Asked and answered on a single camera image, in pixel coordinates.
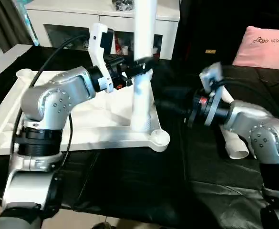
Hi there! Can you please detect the white plastic table leg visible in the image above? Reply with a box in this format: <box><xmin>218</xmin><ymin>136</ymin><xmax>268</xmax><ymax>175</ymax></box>
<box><xmin>130</xmin><ymin>0</ymin><xmax>158</xmax><ymax>133</ymax></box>
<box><xmin>219</xmin><ymin>88</ymin><xmax>250</xmax><ymax>160</ymax></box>

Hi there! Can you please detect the white plastic table top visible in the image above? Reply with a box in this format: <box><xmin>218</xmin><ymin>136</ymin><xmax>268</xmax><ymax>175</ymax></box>
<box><xmin>0</xmin><ymin>68</ymin><xmax>171</xmax><ymax>160</ymax></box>

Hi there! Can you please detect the dark ornament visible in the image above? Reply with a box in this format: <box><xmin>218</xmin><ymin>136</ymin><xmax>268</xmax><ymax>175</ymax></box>
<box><xmin>112</xmin><ymin>0</ymin><xmax>135</xmax><ymax>12</ymax></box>

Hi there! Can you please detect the white cabinet with glass doors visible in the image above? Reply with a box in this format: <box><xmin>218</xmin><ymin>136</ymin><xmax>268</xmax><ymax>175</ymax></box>
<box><xmin>24</xmin><ymin>0</ymin><xmax>181</xmax><ymax>61</ymax></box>

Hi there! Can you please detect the black furniture with yellow label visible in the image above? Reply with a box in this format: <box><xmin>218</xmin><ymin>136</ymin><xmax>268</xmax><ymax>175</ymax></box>
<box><xmin>175</xmin><ymin>0</ymin><xmax>279</xmax><ymax>67</ymax></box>

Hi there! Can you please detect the pink pillow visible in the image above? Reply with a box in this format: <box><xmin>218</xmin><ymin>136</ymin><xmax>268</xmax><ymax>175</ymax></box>
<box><xmin>232</xmin><ymin>26</ymin><xmax>279</xmax><ymax>71</ymax></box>

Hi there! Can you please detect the black work mat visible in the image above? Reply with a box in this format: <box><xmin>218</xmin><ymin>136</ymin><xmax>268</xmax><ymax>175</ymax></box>
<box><xmin>0</xmin><ymin>44</ymin><xmax>279</xmax><ymax>227</ymax></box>

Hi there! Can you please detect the dark robot foot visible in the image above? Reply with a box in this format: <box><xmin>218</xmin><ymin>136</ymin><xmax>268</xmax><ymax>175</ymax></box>
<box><xmin>91</xmin><ymin>222</ymin><xmax>115</xmax><ymax>229</ymax></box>

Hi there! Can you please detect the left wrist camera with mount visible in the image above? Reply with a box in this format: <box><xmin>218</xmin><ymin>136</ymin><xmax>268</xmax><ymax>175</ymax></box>
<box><xmin>88</xmin><ymin>22</ymin><xmax>116</xmax><ymax>94</ymax></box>

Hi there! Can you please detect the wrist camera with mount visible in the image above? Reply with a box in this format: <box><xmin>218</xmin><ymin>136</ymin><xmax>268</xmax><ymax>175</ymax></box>
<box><xmin>199</xmin><ymin>62</ymin><xmax>234</xmax><ymax>104</ymax></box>
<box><xmin>88</xmin><ymin>22</ymin><xmax>116</xmax><ymax>94</ymax></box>

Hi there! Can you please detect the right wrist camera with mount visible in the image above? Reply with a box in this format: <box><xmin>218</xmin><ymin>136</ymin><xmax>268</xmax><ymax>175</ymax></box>
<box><xmin>199</xmin><ymin>62</ymin><xmax>234</xmax><ymax>104</ymax></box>

